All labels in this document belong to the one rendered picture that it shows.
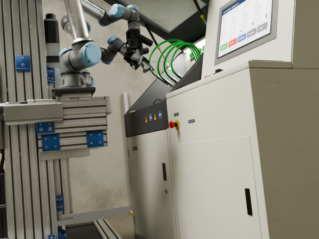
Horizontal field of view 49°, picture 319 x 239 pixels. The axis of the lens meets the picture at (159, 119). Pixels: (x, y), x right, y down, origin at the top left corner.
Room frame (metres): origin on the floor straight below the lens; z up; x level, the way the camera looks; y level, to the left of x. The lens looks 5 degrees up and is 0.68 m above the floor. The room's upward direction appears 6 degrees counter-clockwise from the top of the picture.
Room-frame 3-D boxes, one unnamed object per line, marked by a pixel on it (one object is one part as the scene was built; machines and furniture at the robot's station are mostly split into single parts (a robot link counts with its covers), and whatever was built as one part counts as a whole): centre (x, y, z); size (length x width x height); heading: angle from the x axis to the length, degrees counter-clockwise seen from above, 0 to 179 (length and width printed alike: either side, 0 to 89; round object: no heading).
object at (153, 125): (2.23, 0.09, 0.87); 0.62 x 0.04 x 0.16; 26
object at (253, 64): (1.64, -0.30, 0.96); 0.70 x 0.22 x 0.03; 26
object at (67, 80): (1.88, 0.46, 1.09); 0.15 x 0.15 x 0.10
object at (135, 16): (2.09, 0.10, 1.52); 0.09 x 0.08 x 0.11; 140
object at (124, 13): (2.02, 0.18, 1.52); 0.11 x 0.11 x 0.08; 50
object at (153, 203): (2.22, 0.10, 0.44); 0.65 x 0.02 x 0.68; 26
